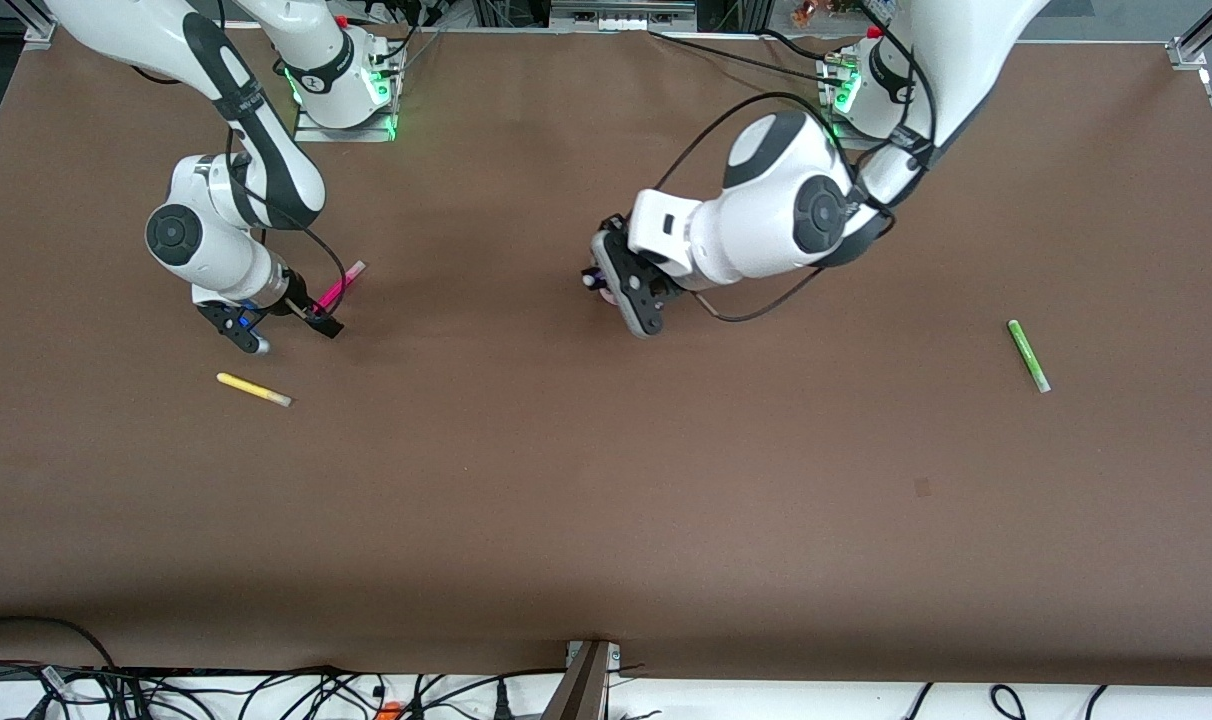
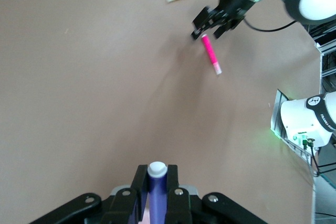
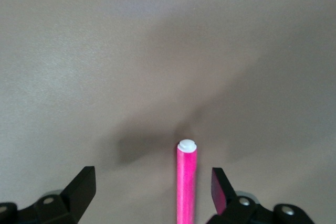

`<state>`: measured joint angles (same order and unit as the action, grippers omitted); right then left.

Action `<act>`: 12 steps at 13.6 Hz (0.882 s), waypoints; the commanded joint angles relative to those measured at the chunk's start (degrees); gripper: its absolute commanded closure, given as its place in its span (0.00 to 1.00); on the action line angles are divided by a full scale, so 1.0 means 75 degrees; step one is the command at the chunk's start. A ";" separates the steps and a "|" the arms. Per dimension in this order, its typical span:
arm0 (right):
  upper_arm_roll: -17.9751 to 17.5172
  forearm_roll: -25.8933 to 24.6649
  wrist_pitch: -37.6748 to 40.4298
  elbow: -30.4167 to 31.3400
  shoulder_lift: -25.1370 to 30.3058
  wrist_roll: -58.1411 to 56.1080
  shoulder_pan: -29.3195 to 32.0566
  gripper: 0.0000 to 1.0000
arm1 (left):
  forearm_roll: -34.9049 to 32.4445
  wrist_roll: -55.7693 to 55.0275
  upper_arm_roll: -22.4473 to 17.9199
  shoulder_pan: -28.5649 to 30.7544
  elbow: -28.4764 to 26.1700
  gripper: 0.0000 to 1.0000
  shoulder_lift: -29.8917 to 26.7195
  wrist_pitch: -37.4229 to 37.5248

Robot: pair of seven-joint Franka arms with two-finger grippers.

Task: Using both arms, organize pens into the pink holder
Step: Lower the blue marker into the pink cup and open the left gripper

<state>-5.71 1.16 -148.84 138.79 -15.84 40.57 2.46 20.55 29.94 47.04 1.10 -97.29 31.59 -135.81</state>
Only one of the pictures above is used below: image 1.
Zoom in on black looped floor cable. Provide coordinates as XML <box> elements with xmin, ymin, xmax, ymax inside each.
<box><xmin>0</xmin><ymin>615</ymin><xmax>119</xmax><ymax>720</ymax></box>

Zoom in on yellow marker pen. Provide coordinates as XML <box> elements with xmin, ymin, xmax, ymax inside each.
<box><xmin>215</xmin><ymin>372</ymin><xmax>294</xmax><ymax>409</ymax></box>

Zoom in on pink marker pen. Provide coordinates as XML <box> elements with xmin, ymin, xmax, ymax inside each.
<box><xmin>310</xmin><ymin>260</ymin><xmax>368</xmax><ymax>319</ymax></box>

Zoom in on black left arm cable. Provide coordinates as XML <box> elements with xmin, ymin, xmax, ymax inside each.
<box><xmin>654</xmin><ymin>0</ymin><xmax>939</xmax><ymax>325</ymax></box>

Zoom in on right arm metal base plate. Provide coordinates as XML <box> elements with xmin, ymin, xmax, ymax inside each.
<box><xmin>293</xmin><ymin>98</ymin><xmax>400</xmax><ymax>144</ymax></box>

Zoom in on green marker pen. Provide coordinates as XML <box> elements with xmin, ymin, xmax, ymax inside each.
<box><xmin>1007</xmin><ymin>319</ymin><xmax>1053</xmax><ymax>395</ymax></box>

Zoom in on tangled black floor cables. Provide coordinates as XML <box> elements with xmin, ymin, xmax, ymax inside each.
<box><xmin>0</xmin><ymin>660</ymin><xmax>567</xmax><ymax>720</ymax></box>

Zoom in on black cable across table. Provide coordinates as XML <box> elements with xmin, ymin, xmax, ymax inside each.
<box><xmin>648</xmin><ymin>28</ymin><xmax>852</xmax><ymax>89</ymax></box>

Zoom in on grey device behind table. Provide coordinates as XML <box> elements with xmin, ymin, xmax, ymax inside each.
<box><xmin>549</xmin><ymin>0</ymin><xmax>699</xmax><ymax>33</ymax></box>

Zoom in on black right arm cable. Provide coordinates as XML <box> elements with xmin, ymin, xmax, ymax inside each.
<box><xmin>218</xmin><ymin>0</ymin><xmax>347</xmax><ymax>313</ymax></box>

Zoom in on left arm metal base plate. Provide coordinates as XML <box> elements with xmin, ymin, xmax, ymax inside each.
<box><xmin>816</xmin><ymin>50</ymin><xmax>867</xmax><ymax>141</ymax></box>

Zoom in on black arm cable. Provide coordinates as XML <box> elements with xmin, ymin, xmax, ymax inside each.
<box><xmin>654</xmin><ymin>0</ymin><xmax>939</xmax><ymax>325</ymax></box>
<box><xmin>218</xmin><ymin>0</ymin><xmax>347</xmax><ymax>313</ymax></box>

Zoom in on metal table support bracket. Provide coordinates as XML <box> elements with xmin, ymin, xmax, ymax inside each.
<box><xmin>540</xmin><ymin>640</ymin><xmax>623</xmax><ymax>720</ymax></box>

